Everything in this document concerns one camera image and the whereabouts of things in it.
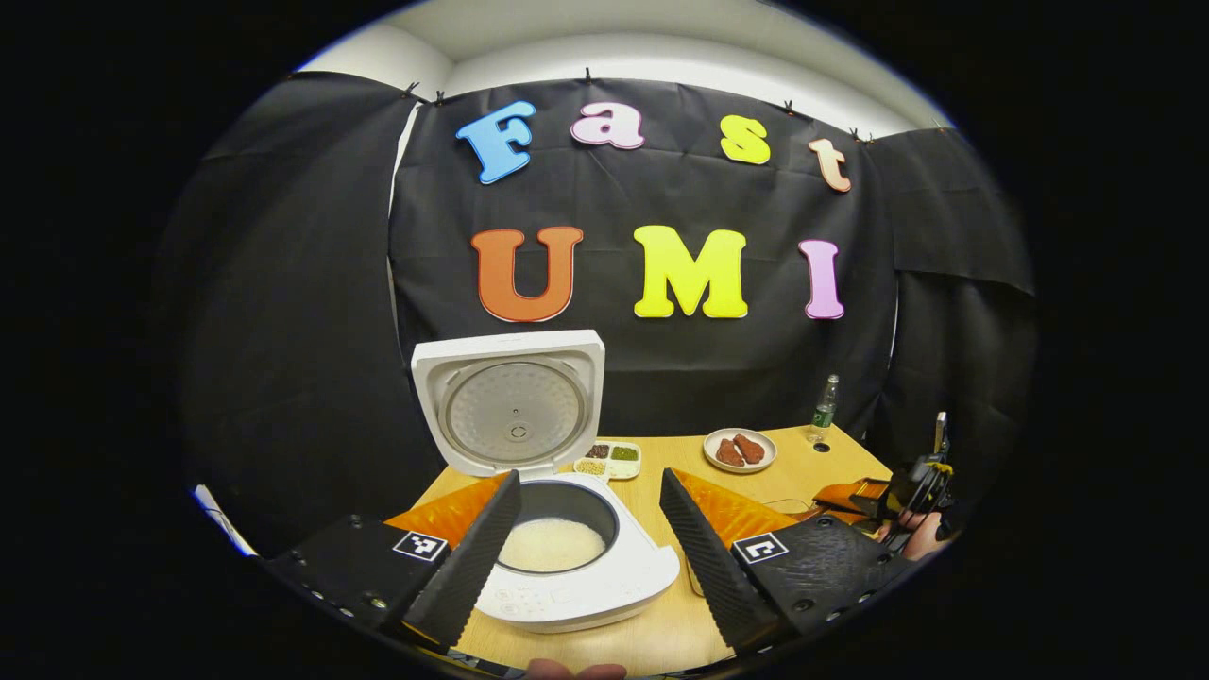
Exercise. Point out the round white plate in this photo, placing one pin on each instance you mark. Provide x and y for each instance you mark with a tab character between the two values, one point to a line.
770	453

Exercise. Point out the divided tray of beans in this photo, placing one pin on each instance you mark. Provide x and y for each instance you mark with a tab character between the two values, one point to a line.
609	460

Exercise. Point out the black backdrop cloth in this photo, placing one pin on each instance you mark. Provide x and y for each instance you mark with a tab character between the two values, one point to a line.
312	283

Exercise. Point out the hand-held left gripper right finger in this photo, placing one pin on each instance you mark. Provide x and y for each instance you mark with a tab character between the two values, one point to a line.
708	557

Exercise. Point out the white side desk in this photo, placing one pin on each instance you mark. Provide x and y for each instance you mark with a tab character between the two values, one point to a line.
222	518

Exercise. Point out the white rice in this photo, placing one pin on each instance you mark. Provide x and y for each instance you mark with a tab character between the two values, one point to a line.
553	545

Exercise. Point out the green glass bottle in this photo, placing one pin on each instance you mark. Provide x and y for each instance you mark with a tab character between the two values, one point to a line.
824	416

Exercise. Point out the white rice cooker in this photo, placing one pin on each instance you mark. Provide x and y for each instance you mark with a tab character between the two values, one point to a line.
628	571

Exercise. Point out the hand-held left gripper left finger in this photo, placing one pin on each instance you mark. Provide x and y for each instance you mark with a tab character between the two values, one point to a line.
477	557

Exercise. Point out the brown meat piece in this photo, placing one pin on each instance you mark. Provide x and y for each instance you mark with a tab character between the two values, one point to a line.
729	452
750	448

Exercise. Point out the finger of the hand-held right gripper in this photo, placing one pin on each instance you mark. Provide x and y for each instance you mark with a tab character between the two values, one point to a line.
850	496

